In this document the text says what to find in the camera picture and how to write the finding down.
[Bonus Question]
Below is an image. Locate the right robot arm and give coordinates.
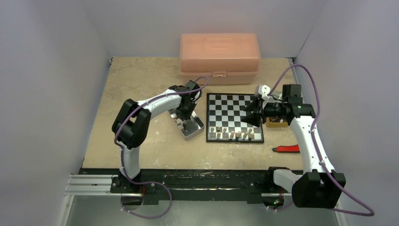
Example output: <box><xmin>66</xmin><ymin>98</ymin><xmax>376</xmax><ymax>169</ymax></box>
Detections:
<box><xmin>241</xmin><ymin>84</ymin><xmax>346</xmax><ymax>209</ymax></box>

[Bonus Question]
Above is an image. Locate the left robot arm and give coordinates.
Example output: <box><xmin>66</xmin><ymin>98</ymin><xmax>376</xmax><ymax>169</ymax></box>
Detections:
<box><xmin>112</xmin><ymin>80</ymin><xmax>202</xmax><ymax>193</ymax></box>

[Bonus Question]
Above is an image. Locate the dark wooden chess pieces pile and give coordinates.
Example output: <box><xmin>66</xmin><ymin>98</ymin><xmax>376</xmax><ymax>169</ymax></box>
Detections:
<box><xmin>269</xmin><ymin>117</ymin><xmax>286</xmax><ymax>123</ymax></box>

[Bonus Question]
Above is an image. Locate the light wooden chess pieces pile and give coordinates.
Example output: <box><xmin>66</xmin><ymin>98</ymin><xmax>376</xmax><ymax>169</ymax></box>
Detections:
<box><xmin>173</xmin><ymin>116</ymin><xmax>184</xmax><ymax>129</ymax></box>

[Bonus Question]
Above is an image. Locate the black white chess board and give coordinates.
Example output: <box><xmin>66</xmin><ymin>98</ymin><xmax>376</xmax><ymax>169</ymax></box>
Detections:
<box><xmin>206</xmin><ymin>93</ymin><xmax>264</xmax><ymax>144</ymax></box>

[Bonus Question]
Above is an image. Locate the gold metal tin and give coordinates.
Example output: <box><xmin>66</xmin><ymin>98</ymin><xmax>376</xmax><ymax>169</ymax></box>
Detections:
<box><xmin>265</xmin><ymin>117</ymin><xmax>288</xmax><ymax>128</ymax></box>

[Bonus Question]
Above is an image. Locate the silver pink metal tin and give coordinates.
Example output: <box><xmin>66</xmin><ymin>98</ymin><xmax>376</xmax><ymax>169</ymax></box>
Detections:
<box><xmin>168</xmin><ymin>109</ymin><xmax>204</xmax><ymax>141</ymax></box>

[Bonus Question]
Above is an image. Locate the red black utility knife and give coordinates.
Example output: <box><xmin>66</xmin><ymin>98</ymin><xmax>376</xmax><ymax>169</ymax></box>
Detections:
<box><xmin>272</xmin><ymin>145</ymin><xmax>300</xmax><ymax>153</ymax></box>

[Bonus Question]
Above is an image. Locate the pink plastic storage box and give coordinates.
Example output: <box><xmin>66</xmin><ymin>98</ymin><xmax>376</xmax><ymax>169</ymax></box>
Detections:
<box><xmin>179</xmin><ymin>33</ymin><xmax>261</xmax><ymax>85</ymax></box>

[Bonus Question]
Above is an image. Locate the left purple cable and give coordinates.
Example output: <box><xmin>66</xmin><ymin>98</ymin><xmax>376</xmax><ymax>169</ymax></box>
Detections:
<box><xmin>113</xmin><ymin>76</ymin><xmax>210</xmax><ymax>219</ymax></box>

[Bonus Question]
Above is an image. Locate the purple cable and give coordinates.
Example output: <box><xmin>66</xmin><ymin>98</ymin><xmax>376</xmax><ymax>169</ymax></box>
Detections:
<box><xmin>113</xmin><ymin>76</ymin><xmax>210</xmax><ymax>219</ymax></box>
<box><xmin>268</xmin><ymin>64</ymin><xmax>375</xmax><ymax>218</ymax></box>

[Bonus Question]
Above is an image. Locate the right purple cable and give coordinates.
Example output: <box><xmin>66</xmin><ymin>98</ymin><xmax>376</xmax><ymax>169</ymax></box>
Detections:
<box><xmin>268</xmin><ymin>64</ymin><xmax>375</xmax><ymax>218</ymax></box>

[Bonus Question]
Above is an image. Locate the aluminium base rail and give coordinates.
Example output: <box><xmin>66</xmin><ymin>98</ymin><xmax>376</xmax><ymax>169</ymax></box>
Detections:
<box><xmin>64</xmin><ymin>168</ymin><xmax>339</xmax><ymax>207</ymax></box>

